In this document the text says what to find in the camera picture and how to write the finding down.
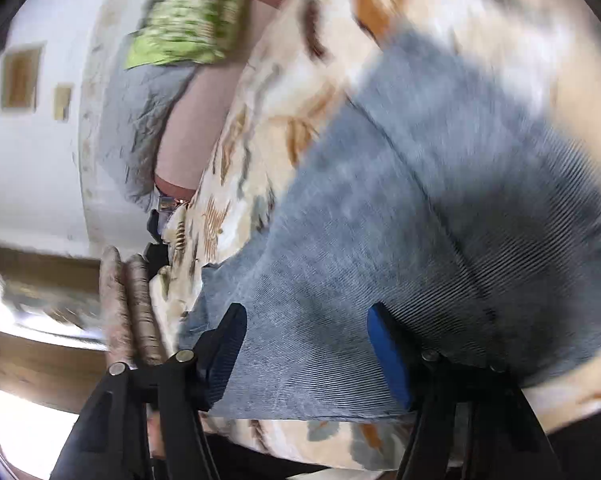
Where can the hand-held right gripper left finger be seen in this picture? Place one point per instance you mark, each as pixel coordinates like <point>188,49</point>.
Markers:
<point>226,342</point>

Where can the wooden frame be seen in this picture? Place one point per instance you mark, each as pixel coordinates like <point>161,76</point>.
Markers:
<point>40,365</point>

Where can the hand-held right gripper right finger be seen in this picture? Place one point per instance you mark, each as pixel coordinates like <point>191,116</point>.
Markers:
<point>388,360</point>

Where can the dark cloth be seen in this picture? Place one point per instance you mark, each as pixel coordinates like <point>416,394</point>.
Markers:
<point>155,257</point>

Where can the green patterned cloth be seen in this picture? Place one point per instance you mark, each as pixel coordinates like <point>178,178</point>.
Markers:
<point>190,20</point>

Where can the small brown wall frame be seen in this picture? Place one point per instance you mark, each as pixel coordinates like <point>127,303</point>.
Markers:
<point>63,102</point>

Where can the leaf-print fleece blanket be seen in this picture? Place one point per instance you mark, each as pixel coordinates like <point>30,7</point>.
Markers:
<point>280,125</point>

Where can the rolled patterned mat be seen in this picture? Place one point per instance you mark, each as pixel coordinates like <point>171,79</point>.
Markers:
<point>144,310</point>
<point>115,305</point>

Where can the large brown wall frame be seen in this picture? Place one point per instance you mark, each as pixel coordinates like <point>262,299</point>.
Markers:
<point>20,77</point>

